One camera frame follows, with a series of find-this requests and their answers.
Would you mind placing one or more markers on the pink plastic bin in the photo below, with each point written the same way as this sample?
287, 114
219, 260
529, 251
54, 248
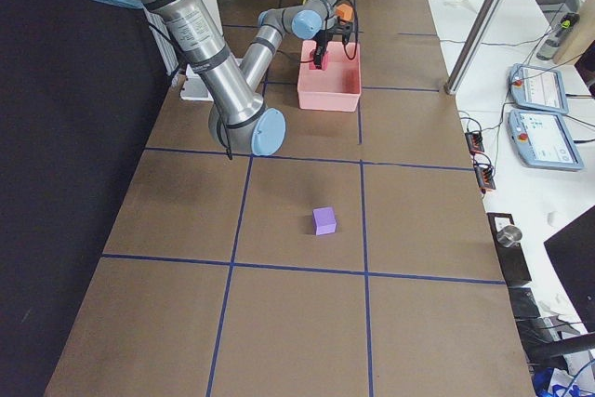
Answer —
337, 87

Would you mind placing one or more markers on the crumpled white paper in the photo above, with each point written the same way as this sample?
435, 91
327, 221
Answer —
467, 4

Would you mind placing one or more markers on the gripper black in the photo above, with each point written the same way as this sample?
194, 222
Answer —
322, 40

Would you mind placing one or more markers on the silver metal cylinder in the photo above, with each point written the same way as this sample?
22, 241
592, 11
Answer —
508, 236

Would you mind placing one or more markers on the upper teach pendant tablet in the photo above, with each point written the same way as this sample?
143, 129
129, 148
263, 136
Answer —
538, 88

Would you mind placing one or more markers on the orange block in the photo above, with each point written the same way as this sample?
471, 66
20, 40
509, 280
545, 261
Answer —
345, 12

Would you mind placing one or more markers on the black monitor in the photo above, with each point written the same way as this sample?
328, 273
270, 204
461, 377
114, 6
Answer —
571, 253

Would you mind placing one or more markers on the orange black connector box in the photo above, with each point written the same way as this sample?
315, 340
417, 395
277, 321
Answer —
474, 141
484, 173

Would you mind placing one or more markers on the aluminium frame post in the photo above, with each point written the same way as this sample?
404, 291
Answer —
468, 52

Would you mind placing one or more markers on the teach pendant tablet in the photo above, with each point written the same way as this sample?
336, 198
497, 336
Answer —
542, 140
538, 88

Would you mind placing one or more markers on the purple block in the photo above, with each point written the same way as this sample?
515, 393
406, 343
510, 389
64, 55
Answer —
324, 220

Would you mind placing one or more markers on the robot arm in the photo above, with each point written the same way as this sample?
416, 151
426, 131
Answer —
240, 120

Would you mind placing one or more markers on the lower teach pendant tablet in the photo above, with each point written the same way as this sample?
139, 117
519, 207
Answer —
542, 140

